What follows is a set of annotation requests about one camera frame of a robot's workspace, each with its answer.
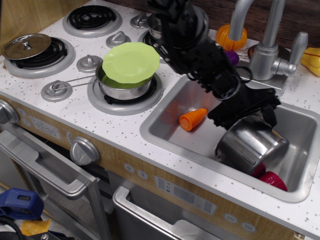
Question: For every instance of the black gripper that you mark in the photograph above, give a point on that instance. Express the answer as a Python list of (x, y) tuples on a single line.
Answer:
[(244, 103)]

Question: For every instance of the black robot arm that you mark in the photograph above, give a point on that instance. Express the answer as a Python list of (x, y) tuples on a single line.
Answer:
[(184, 44)]

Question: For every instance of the silver sink basin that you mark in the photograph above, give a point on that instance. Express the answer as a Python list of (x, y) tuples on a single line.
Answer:
[(299, 126)]

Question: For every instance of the small steel pot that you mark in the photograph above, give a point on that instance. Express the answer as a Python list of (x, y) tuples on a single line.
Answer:
[(155, 27)]

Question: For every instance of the steel pot lid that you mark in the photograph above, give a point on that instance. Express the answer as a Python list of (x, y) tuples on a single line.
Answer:
[(26, 46)]

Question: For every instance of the silver toy faucet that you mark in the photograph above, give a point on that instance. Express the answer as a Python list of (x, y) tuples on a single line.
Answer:
[(265, 63)]

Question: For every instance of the red toy cup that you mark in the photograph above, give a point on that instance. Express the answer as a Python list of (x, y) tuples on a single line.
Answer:
[(268, 177)]

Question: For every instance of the yellow toy pepper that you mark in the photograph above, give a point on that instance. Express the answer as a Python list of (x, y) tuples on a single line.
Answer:
[(311, 60)]

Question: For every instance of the purple toy eggplant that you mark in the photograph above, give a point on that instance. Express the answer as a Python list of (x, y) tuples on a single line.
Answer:
[(232, 56)]

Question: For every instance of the orange toy carrot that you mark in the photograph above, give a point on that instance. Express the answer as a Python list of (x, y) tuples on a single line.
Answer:
[(190, 120)]

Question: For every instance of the orange toy pumpkin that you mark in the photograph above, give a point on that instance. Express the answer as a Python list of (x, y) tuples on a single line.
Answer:
[(222, 38)]

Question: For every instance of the back right burner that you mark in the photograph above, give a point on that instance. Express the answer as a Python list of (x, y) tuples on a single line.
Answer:
[(150, 40)]

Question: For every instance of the green plastic plate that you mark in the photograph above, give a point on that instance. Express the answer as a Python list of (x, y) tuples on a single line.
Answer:
[(131, 63)]

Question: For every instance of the front right burner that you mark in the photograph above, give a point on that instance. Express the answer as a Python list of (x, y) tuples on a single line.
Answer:
[(124, 108)]

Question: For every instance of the silver stove knob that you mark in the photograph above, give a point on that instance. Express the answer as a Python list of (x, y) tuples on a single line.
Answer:
[(117, 39), (140, 21), (88, 63), (56, 91)]

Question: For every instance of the silver dishwasher door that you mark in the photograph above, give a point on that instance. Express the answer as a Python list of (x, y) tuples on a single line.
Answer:
[(142, 215)]

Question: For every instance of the silver oven dial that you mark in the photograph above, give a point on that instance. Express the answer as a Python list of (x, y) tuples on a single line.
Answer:
[(83, 152), (7, 113)]

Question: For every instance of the back left coil burner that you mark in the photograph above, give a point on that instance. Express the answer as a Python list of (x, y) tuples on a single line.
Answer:
[(92, 21)]

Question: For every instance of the coil burner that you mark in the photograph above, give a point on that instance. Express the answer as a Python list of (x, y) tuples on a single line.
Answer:
[(92, 21), (55, 59)]

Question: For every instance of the silver oven door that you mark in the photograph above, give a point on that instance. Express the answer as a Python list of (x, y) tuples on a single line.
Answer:
[(70, 195)]

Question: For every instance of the front left coil burner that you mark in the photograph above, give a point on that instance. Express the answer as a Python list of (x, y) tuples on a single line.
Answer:
[(55, 59)]

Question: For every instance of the silver oven dial left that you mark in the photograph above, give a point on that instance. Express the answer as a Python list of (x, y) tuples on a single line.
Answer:
[(7, 113)]

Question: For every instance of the yellow cloth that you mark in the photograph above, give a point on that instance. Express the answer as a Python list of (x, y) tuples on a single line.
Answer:
[(34, 227)]

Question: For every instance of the blue clamp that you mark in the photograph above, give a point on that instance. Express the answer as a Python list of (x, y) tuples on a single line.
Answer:
[(20, 204)]

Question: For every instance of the steel saucepan with handle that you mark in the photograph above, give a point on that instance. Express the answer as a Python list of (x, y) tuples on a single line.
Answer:
[(121, 91)]

